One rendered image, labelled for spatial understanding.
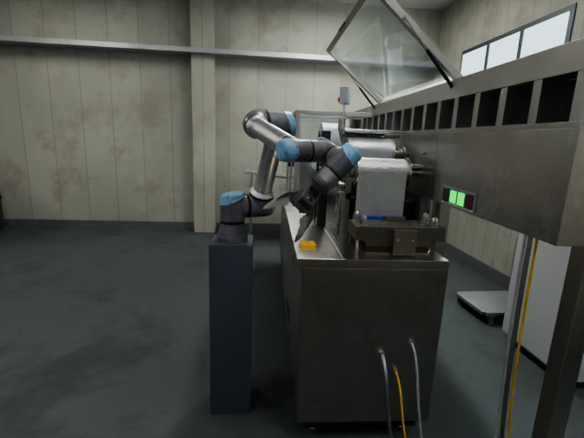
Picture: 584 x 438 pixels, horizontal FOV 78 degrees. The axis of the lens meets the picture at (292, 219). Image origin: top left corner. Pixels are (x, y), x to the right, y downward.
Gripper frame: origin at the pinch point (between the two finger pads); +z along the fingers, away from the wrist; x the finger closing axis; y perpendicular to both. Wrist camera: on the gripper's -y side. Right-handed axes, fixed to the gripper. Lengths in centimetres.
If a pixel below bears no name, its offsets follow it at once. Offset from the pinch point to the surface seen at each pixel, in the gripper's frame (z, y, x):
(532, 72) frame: -84, -14, -18
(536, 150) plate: -67, -19, -33
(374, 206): -37, 54, -34
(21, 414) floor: 160, 65, 14
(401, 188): -52, 53, -37
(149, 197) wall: 127, 437, 98
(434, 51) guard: -94, 34, 1
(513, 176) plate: -62, -11, -38
